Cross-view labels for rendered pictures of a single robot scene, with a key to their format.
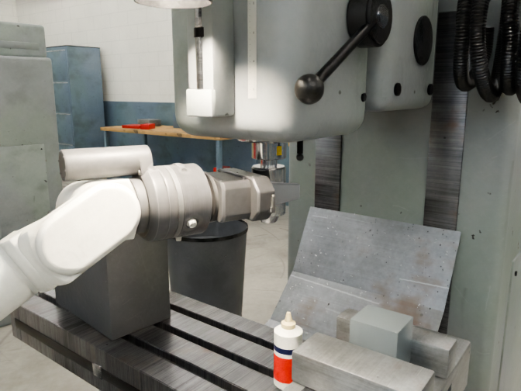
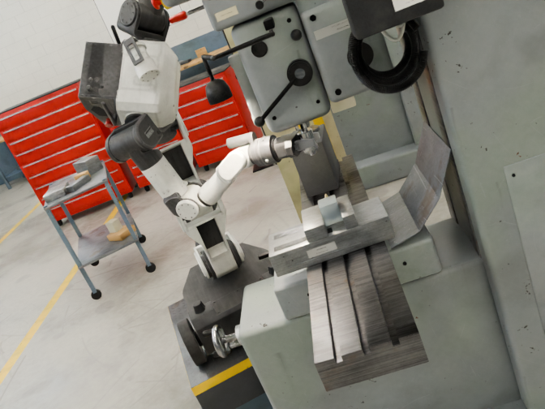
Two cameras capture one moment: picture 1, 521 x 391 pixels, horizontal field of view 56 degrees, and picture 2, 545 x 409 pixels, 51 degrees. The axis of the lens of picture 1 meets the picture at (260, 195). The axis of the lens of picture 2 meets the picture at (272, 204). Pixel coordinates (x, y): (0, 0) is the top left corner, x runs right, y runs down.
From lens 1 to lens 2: 1.47 m
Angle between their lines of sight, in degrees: 59
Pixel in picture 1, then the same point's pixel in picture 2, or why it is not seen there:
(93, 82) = not seen: outside the picture
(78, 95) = not seen: outside the picture
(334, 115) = (296, 117)
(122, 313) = (309, 185)
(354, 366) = (306, 218)
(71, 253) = (227, 174)
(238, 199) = (281, 150)
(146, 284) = (319, 172)
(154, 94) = not seen: outside the picture
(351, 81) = (304, 99)
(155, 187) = (251, 149)
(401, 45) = (335, 70)
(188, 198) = (262, 152)
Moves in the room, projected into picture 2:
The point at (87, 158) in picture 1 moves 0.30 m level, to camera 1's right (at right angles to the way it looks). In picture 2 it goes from (232, 141) to (287, 142)
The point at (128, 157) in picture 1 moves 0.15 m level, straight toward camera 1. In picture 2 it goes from (244, 139) to (213, 160)
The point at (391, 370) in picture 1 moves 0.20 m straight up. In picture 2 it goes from (312, 221) to (288, 157)
